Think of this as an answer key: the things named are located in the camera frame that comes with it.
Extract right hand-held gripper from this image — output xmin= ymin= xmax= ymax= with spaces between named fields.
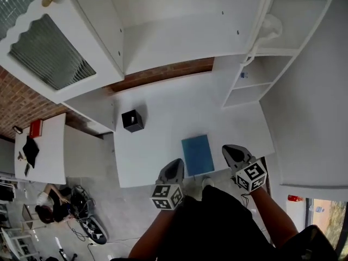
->
xmin=222 ymin=144 xmax=268 ymax=194

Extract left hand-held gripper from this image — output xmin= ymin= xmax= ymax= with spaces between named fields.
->
xmin=149 ymin=158 xmax=185 ymax=211

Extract blue cover notebook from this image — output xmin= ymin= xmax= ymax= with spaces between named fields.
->
xmin=181 ymin=134 xmax=215 ymax=177

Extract person's left forearm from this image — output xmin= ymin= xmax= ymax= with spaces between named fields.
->
xmin=127 ymin=208 xmax=179 ymax=259

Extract person's right forearm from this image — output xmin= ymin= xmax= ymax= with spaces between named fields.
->
xmin=248 ymin=188 xmax=300 ymax=248

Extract person's black clothing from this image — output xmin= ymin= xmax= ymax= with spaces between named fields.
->
xmin=108 ymin=185 xmax=339 ymax=261

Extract black square pen holder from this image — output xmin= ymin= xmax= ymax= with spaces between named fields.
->
xmin=121 ymin=109 xmax=144 ymax=133

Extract white desk with hutch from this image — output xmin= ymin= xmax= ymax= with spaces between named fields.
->
xmin=0 ymin=0 xmax=340 ymax=189

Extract open grey suitcase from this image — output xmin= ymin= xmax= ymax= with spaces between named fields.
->
xmin=69 ymin=186 xmax=108 ymax=246

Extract white side table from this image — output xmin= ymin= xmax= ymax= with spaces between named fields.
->
xmin=14 ymin=112 xmax=115 ymax=185

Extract black cloth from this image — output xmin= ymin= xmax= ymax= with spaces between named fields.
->
xmin=22 ymin=135 xmax=40 ymax=169

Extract red book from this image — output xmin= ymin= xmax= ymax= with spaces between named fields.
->
xmin=29 ymin=119 xmax=44 ymax=139

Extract wooden stool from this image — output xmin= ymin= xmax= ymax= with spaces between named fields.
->
xmin=21 ymin=204 xmax=44 ymax=231

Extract thin black cable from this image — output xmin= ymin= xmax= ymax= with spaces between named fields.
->
xmin=240 ymin=193 xmax=252 ymax=209

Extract window with dark frame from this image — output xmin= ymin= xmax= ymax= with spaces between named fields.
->
xmin=306 ymin=197 xmax=348 ymax=261

